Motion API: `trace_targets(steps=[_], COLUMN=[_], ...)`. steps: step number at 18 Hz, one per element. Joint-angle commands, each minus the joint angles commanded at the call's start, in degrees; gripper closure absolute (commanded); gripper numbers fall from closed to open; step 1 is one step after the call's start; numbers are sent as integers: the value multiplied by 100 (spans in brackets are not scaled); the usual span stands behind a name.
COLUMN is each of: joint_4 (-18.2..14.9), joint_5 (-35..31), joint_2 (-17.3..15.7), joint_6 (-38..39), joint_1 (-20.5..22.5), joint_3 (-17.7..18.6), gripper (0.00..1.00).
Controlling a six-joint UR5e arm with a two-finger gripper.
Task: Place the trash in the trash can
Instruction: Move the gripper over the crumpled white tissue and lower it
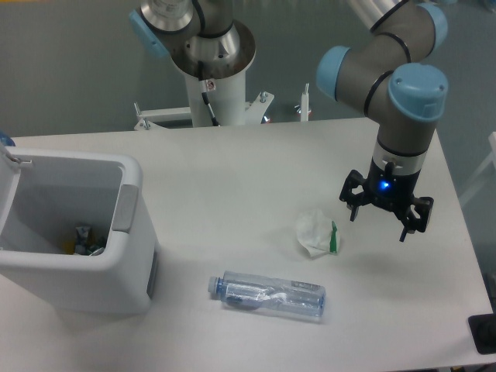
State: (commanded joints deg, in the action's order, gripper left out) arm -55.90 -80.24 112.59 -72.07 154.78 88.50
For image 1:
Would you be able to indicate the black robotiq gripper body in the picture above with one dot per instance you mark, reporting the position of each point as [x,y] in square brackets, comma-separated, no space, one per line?
[393,193]

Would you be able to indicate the black device at table edge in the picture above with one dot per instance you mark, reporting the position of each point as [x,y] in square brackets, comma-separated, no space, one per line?
[482,328]

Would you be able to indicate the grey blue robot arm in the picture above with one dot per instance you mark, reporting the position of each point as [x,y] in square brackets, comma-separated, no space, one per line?
[386,81]

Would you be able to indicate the white green wrapper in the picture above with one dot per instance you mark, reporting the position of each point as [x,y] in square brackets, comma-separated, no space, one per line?
[317,233]

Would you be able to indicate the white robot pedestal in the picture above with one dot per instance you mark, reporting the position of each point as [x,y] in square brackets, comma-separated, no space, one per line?
[214,71]

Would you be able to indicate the white frame at right edge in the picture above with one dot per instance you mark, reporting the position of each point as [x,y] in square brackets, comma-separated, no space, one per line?
[482,174]

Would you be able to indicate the blue object at left edge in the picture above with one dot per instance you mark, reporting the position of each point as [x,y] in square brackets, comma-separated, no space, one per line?
[6,140]

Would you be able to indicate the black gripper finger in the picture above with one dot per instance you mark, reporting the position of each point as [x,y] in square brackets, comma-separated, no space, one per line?
[354,193]
[417,216]

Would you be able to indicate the white trash can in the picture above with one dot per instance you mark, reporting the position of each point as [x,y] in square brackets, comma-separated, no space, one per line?
[45,194]

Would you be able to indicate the clear plastic water bottle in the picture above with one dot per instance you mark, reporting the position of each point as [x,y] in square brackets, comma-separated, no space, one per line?
[255,291]

